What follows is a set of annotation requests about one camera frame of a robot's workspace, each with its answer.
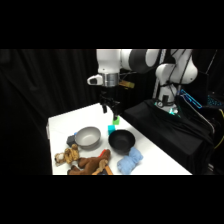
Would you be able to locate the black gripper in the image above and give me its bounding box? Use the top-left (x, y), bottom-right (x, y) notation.
top-left (99, 87), bottom-right (121, 122)

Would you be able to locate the black bowl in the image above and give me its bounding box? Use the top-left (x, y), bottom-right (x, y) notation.
top-left (108, 129), bottom-right (137, 156)

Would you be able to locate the grey bowl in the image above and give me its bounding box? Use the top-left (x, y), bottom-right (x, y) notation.
top-left (73, 125), bottom-right (102, 150)

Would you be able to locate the amber wrist attachment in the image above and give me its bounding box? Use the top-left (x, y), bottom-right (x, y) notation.
top-left (119, 79), bottom-right (136, 90)

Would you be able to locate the dark grey block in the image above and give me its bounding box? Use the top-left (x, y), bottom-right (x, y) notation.
top-left (66, 133), bottom-right (78, 147)

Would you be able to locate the light blue cloth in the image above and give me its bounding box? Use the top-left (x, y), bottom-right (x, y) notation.
top-left (116, 146), bottom-right (145, 175)

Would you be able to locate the brown plush animal toy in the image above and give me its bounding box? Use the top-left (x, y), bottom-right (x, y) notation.
top-left (66, 148), bottom-right (112, 176)

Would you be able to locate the black cloth-covered stand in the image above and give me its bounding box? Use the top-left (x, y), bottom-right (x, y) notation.
top-left (122, 98), bottom-right (215, 176)

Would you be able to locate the tan lion plush toy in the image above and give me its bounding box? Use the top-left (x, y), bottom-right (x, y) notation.
top-left (53, 143), bottom-right (81, 168)

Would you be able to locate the black curtain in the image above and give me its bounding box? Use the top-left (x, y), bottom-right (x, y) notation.
top-left (0, 49), bottom-right (224, 176)

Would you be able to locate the blue-lit device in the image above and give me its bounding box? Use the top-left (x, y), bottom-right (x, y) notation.
top-left (179, 88), bottom-right (204, 110)

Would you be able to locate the blue-lit keyboard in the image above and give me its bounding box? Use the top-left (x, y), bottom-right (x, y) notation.
top-left (206, 94), bottom-right (224, 110)

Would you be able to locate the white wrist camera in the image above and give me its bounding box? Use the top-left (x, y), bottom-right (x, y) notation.
top-left (86, 74), bottom-right (104, 86)

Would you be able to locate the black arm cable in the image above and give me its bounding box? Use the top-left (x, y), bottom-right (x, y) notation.
top-left (159, 49), bottom-right (195, 101)

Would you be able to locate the yellow cable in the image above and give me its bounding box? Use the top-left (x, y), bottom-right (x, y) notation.
top-left (212, 109), bottom-right (224, 150)

